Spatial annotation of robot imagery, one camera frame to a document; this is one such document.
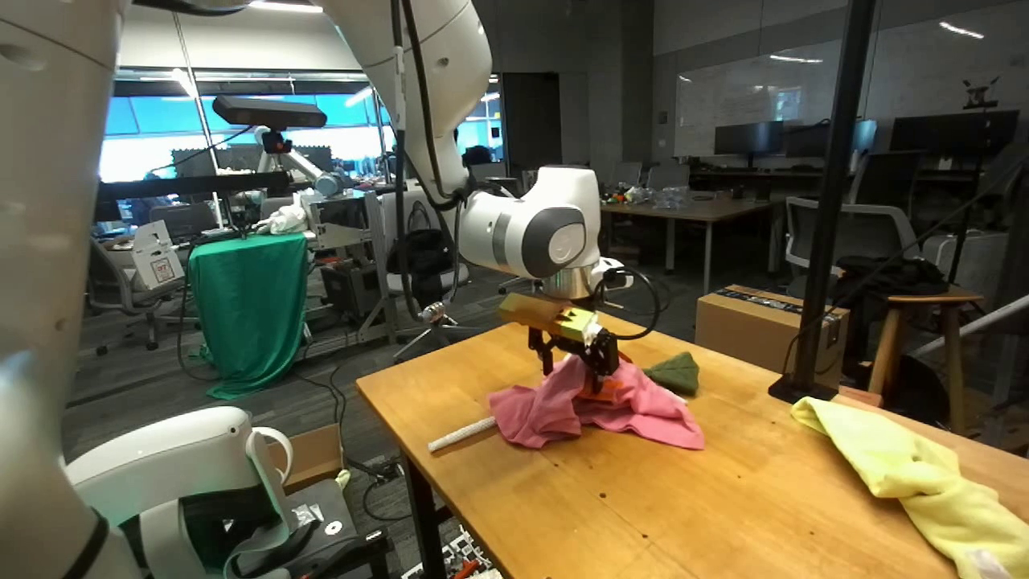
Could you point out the cardboard box with black tape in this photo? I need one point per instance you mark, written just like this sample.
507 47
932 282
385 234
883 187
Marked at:
751 325

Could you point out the wooden stool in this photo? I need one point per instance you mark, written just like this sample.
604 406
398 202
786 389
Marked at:
932 300

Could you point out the black box with sticker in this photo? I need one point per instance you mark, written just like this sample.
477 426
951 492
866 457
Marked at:
359 548

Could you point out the magenta pink cloth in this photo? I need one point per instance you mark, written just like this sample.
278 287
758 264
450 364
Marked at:
535 413

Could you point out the white crumpled object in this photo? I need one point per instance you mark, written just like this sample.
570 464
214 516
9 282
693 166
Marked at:
282 220

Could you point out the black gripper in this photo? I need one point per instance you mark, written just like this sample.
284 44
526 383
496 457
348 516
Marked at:
598 352

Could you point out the white office chair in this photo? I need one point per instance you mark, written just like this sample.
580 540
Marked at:
858 229

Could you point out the black office chair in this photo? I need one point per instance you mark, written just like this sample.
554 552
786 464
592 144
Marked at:
423 269

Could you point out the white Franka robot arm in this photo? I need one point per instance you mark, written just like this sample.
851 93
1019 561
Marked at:
485 229

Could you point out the green draped cloth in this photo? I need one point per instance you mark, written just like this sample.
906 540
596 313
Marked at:
252 310

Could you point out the small brown box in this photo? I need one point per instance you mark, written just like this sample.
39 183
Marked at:
317 455

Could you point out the black stereo camera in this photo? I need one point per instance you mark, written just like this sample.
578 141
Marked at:
267 115

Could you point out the white flexible tube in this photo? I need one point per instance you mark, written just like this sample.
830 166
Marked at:
461 432

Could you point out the black bag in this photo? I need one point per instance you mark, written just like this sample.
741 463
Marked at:
895 282

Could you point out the white sign board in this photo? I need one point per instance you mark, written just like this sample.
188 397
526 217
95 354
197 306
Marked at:
154 255

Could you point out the wooden office table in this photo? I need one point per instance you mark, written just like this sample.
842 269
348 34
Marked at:
696 207

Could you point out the black table leg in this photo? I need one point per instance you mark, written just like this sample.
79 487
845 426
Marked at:
426 525

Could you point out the black metal frame bar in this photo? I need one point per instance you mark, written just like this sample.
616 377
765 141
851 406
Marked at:
195 186

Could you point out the wide black computer monitor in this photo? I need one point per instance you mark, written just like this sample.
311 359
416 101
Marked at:
953 138

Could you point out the red radish plush toy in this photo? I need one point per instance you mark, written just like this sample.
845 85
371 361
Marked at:
678 374

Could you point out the light yellow cloth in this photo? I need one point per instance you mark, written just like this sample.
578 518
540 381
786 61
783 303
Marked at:
902 463

